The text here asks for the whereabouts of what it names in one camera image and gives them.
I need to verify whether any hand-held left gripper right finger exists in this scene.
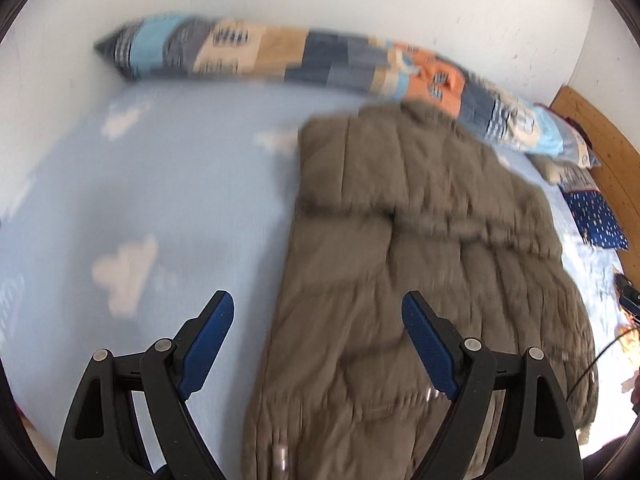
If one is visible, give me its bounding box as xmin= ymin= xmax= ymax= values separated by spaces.
xmin=401 ymin=290 xmax=583 ymax=480

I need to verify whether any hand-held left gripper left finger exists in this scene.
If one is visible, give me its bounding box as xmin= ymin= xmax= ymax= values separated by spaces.
xmin=56 ymin=290 xmax=236 ymax=480

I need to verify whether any brown quilted puffer jacket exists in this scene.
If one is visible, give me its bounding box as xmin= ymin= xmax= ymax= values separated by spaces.
xmin=241 ymin=102 xmax=599 ymax=480

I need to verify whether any light blue bed sheet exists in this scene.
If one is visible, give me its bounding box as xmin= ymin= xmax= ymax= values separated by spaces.
xmin=0 ymin=82 xmax=640 ymax=480

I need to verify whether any yellow floral cloth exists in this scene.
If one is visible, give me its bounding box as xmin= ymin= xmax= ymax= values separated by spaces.
xmin=619 ymin=310 xmax=640 ymax=396

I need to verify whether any navy star-print pillow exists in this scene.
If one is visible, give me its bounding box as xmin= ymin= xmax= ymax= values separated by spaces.
xmin=565 ymin=189 xmax=629 ymax=251

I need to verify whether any small beige pillow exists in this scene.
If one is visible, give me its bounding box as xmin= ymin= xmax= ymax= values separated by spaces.
xmin=530 ymin=155 xmax=566 ymax=184

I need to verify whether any grey sketch-print pillow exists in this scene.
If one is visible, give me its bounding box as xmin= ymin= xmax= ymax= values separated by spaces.
xmin=555 ymin=165 xmax=596 ymax=193

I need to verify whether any wooden headboard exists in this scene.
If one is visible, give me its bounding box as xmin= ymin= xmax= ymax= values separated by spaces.
xmin=550 ymin=85 xmax=640 ymax=281

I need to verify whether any patchwork printed quilt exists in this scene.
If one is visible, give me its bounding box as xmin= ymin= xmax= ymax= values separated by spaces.
xmin=94 ymin=14 xmax=601 ymax=168

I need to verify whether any black cable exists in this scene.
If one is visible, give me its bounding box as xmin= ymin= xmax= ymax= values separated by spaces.
xmin=567 ymin=327 xmax=636 ymax=401

